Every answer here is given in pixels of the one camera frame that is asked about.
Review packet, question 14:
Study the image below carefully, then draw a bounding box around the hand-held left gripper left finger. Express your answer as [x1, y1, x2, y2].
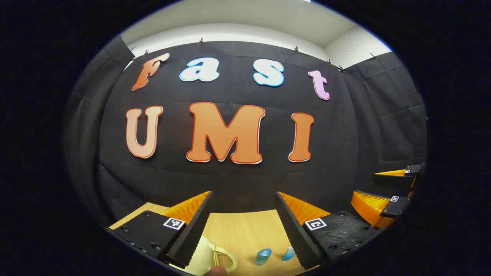
[107, 191, 214, 269]

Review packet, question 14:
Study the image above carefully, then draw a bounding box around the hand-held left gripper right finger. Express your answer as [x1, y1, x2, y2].
[275, 191, 380, 270]

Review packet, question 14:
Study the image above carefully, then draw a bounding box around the pale yellow suitcase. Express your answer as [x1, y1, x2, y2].
[169, 236, 239, 276]

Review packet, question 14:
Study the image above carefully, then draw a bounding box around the blue skin care bottle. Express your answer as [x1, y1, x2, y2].
[255, 248, 272, 266]

